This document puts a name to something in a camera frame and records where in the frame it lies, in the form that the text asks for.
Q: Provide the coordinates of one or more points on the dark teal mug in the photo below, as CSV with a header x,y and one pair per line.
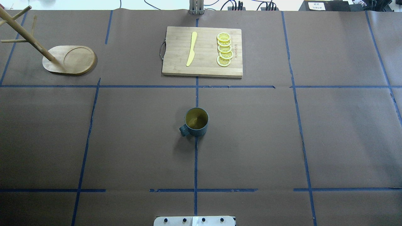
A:
x,y
196,122

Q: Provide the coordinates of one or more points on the wooden cup storage rack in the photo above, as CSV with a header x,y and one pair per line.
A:
x,y
67,59

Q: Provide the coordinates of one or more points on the lemon slice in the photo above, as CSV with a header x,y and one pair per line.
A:
x,y
223,37
224,43
223,62
226,49
226,55

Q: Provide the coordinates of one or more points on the yellow plastic knife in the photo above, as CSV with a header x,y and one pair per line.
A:
x,y
191,55

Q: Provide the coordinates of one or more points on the bamboo cutting board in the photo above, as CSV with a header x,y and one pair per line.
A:
x,y
204,64

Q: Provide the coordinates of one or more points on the black box with label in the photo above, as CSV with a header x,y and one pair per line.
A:
x,y
325,5

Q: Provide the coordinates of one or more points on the aluminium frame post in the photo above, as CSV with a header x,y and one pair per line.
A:
x,y
196,7

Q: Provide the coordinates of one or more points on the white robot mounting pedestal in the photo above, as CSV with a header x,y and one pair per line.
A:
x,y
195,221

